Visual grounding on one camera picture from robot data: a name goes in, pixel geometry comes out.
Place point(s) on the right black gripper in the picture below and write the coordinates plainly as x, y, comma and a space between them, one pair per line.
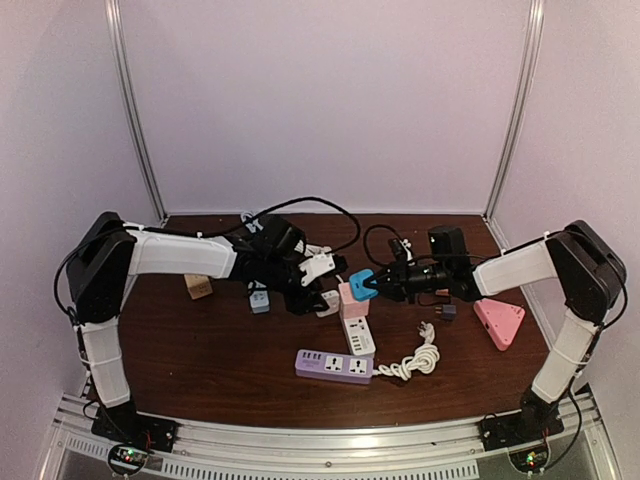
398, 286

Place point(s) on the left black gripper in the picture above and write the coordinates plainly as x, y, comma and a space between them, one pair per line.
304, 303

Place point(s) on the blue square adapter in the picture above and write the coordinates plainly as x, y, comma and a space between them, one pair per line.
360, 291

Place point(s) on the light blue power strip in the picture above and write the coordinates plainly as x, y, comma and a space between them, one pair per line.
258, 298

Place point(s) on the pink cube adapter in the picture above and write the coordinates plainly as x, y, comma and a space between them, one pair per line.
349, 307

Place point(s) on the white small adapter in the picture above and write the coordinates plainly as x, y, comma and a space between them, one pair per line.
332, 300

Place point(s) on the white power strip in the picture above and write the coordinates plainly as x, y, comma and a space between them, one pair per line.
358, 336

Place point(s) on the dark grey plug adapter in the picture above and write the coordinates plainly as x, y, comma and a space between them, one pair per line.
446, 312

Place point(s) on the beige cube socket adapter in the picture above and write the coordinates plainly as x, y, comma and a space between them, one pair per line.
198, 286

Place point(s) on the purple power strip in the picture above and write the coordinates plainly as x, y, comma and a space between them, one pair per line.
334, 367

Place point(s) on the pink triangular socket adapter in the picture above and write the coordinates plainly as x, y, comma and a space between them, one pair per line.
501, 321

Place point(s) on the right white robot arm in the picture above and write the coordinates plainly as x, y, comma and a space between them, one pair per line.
591, 275

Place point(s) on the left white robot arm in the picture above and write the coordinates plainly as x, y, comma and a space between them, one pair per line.
113, 251

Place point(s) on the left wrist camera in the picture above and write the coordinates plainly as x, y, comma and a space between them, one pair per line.
278, 240

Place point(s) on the front aluminium rail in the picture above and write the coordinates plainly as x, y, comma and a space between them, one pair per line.
444, 450

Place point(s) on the right aluminium frame post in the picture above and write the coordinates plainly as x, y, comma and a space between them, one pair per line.
529, 60

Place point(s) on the aluminium frame post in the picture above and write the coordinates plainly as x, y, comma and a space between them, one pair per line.
132, 115
529, 60

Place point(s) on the left aluminium frame post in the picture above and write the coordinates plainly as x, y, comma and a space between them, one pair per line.
132, 115

